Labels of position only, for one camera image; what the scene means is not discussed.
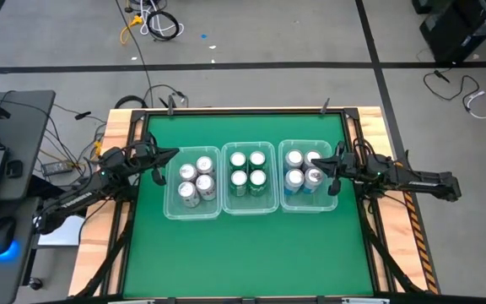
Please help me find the yellow black hazard tape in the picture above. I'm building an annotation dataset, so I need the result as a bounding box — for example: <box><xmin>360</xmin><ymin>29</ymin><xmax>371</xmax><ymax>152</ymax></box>
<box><xmin>402</xmin><ymin>189</ymin><xmax>440</xmax><ymax>296</ymax></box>

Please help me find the grey desk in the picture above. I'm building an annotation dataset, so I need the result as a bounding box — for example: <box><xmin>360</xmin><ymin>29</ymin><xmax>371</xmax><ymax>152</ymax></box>
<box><xmin>0</xmin><ymin>90</ymin><xmax>57</xmax><ymax>304</ymax></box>

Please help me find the small black puck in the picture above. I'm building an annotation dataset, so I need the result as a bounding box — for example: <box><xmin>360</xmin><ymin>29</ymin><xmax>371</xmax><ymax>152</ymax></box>
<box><xmin>5</xmin><ymin>159</ymin><xmax>24</xmax><ymax>179</ymax></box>

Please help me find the black cable loop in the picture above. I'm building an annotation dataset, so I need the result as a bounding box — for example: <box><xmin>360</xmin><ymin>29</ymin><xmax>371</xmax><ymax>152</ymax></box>
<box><xmin>114</xmin><ymin>95</ymin><xmax>149</xmax><ymax>110</ymax></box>

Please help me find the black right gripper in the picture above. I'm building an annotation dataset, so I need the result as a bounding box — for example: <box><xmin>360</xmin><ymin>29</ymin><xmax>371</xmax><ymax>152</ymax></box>
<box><xmin>311</xmin><ymin>141</ymin><xmax>369</xmax><ymax>198</ymax></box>

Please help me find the coiled black cable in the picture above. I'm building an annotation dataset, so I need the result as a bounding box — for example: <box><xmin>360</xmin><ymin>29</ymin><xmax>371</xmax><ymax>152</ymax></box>
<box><xmin>146</xmin><ymin>10</ymin><xmax>181</xmax><ymax>42</ymax></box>

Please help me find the black cable with plug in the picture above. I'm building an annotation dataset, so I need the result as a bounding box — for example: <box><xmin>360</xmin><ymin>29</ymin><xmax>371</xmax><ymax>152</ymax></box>
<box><xmin>423</xmin><ymin>70</ymin><xmax>480</xmax><ymax>111</ymax></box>

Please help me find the black metal table frame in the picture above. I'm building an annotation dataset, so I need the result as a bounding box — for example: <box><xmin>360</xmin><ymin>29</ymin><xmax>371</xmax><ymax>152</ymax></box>
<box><xmin>73</xmin><ymin>107</ymin><xmax>429</xmax><ymax>304</ymax></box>

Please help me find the black cabinet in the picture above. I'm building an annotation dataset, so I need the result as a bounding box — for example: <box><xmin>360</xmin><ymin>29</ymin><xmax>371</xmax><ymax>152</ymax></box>
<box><xmin>411</xmin><ymin>0</ymin><xmax>486</xmax><ymax>65</ymax></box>

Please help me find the clear plastic bin with label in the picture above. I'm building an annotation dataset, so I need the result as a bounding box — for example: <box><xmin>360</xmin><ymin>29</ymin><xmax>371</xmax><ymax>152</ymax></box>
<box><xmin>220</xmin><ymin>141</ymin><xmax>280</xmax><ymax>216</ymax></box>

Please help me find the black computer mouse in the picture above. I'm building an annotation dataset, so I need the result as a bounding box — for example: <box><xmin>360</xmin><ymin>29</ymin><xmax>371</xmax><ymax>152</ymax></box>
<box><xmin>0</xmin><ymin>216</ymin><xmax>19</xmax><ymax>261</ymax></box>

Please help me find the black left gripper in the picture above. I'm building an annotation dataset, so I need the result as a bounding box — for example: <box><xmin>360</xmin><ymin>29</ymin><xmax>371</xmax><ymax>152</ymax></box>
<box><xmin>135</xmin><ymin>131</ymin><xmax>181</xmax><ymax>187</ymax></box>

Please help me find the white floor cable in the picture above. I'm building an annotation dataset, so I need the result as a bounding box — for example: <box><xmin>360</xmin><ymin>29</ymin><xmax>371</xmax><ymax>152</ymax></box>
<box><xmin>139</xmin><ymin>0</ymin><xmax>172</xmax><ymax>37</ymax></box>

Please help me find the black power adapter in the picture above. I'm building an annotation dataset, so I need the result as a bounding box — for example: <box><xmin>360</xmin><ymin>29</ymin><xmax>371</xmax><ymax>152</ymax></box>
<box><xmin>40</xmin><ymin>161</ymin><xmax>74</xmax><ymax>177</ymax></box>

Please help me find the wooden table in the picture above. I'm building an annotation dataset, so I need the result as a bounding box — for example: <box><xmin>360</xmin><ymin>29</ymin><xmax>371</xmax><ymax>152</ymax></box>
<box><xmin>68</xmin><ymin>106</ymin><xmax>440</xmax><ymax>296</ymax></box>

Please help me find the long black floor cable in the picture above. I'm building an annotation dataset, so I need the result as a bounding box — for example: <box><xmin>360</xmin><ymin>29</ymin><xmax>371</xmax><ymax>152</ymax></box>
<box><xmin>115</xmin><ymin>0</ymin><xmax>154</xmax><ymax>109</ymax></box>

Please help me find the yellow floor cable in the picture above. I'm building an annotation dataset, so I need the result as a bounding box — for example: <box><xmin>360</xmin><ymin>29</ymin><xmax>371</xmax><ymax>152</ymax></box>
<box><xmin>119</xmin><ymin>14</ymin><xmax>145</xmax><ymax>46</ymax></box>

